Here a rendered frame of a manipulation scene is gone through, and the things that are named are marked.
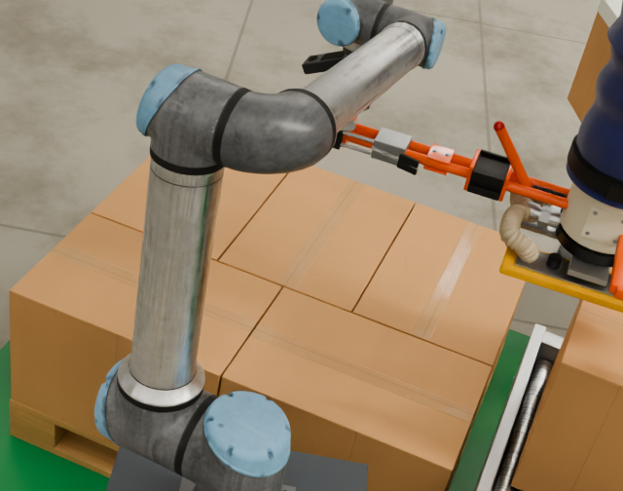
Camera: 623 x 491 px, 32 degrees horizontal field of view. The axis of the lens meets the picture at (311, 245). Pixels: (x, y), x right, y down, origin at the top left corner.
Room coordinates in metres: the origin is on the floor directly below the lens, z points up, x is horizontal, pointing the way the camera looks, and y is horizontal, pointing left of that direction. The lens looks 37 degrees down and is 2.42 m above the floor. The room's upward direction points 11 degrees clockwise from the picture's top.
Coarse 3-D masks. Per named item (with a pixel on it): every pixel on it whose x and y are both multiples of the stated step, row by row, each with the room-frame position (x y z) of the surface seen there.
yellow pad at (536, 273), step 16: (512, 256) 1.82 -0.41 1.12; (544, 256) 1.83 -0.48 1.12; (560, 256) 1.81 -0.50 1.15; (512, 272) 1.77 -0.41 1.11; (528, 272) 1.78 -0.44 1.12; (544, 272) 1.78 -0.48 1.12; (560, 272) 1.79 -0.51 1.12; (560, 288) 1.75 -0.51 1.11; (576, 288) 1.75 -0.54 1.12; (592, 288) 1.76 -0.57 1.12; (608, 288) 1.77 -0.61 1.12; (608, 304) 1.73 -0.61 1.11
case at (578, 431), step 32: (576, 320) 1.87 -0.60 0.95; (608, 320) 1.89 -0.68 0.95; (576, 352) 1.76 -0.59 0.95; (608, 352) 1.78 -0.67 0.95; (576, 384) 1.71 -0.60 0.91; (608, 384) 1.69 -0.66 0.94; (544, 416) 1.72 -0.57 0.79; (576, 416) 1.70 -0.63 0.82; (608, 416) 1.68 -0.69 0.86; (544, 448) 1.71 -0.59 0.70; (576, 448) 1.69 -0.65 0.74; (608, 448) 1.67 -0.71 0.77; (512, 480) 1.72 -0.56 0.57; (544, 480) 1.70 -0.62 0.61; (576, 480) 1.68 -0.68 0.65; (608, 480) 1.67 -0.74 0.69
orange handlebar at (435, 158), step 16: (368, 128) 2.01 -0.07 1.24; (368, 144) 1.96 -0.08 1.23; (416, 144) 1.98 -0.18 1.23; (432, 144) 1.99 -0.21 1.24; (432, 160) 1.94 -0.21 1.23; (448, 160) 1.94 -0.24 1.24; (464, 160) 1.96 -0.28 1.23; (464, 176) 1.92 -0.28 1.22; (512, 176) 1.94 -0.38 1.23; (512, 192) 1.90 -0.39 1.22; (528, 192) 1.89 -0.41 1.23; (544, 192) 1.89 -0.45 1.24
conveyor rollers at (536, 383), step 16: (544, 368) 2.14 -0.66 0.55; (528, 384) 2.10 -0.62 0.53; (544, 384) 2.09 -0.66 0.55; (528, 400) 2.02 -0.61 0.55; (528, 416) 1.96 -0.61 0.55; (512, 432) 1.91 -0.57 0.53; (528, 432) 1.91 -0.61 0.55; (512, 448) 1.84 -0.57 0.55; (512, 464) 1.79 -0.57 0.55; (496, 480) 1.74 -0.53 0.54
